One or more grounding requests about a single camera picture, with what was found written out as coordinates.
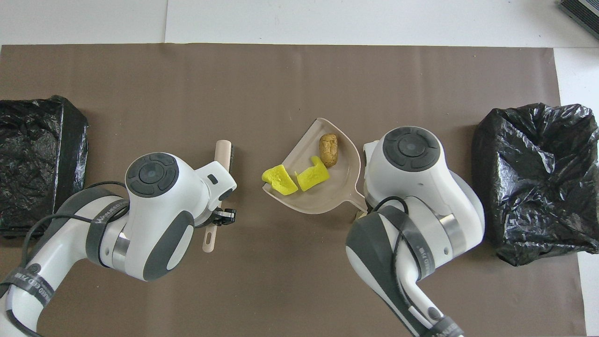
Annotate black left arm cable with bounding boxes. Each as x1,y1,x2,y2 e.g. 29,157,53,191
0,181,124,337

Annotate beige hand brush black bristles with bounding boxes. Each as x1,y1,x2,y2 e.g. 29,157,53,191
202,139,236,254

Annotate brown potato-shaped sponge piece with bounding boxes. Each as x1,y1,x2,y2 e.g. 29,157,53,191
319,134,339,168

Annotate pale pink plastic dustpan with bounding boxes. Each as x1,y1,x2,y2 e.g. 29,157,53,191
262,117,368,215

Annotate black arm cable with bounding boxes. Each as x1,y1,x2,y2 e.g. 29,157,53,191
374,196,424,305
0,181,124,337

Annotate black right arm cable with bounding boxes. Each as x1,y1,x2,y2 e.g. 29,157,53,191
374,196,424,305

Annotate bin with crumpled black bag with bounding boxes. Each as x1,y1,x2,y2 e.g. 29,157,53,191
471,103,599,267

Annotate dark ridged device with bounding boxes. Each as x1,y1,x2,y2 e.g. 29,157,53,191
558,0,599,40

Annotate yellow sponge piece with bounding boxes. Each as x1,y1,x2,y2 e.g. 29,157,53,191
295,156,330,192
261,164,299,196

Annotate brown paper table mat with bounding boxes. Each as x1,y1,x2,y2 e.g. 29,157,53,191
0,44,587,337

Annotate bin with taut black bag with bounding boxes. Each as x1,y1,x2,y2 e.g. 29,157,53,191
0,95,89,239

